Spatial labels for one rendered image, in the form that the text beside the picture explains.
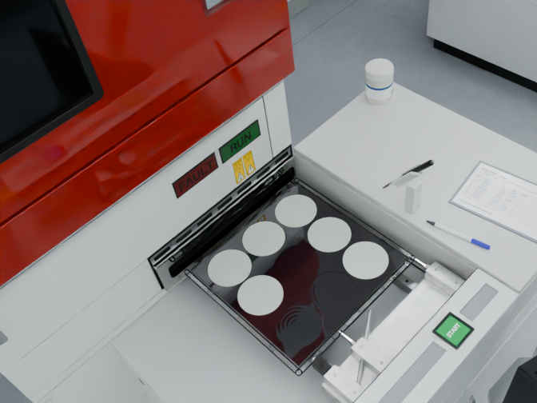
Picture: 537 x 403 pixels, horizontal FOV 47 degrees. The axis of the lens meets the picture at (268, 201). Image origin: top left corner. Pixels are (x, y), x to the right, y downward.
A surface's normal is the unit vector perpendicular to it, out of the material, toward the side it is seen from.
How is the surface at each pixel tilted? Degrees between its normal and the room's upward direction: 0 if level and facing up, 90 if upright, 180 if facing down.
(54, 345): 90
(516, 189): 0
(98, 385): 90
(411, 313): 0
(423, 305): 0
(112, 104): 90
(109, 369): 90
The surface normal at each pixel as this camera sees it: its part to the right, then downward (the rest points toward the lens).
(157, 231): 0.69, 0.50
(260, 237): -0.12, -0.64
